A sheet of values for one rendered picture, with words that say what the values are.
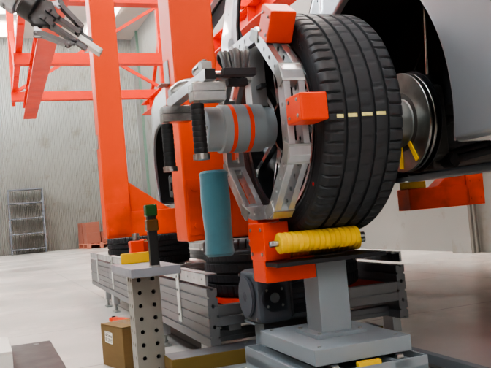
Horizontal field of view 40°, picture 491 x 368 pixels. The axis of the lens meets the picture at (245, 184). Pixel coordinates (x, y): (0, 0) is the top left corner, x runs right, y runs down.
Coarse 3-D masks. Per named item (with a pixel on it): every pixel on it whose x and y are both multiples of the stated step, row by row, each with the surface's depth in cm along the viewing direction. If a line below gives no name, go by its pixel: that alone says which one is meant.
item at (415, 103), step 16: (400, 80) 214; (416, 80) 207; (416, 96) 207; (432, 96) 203; (416, 112) 208; (432, 112) 203; (416, 128) 208; (432, 128) 202; (416, 144) 209; (432, 144) 204
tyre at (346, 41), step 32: (320, 32) 178; (352, 32) 181; (320, 64) 171; (352, 64) 174; (384, 64) 177; (352, 96) 171; (384, 96) 175; (320, 128) 171; (352, 128) 170; (384, 128) 174; (320, 160) 173; (352, 160) 173; (384, 160) 177; (320, 192) 175; (352, 192) 178; (384, 192) 182; (288, 224) 195; (320, 224) 186; (352, 224) 192
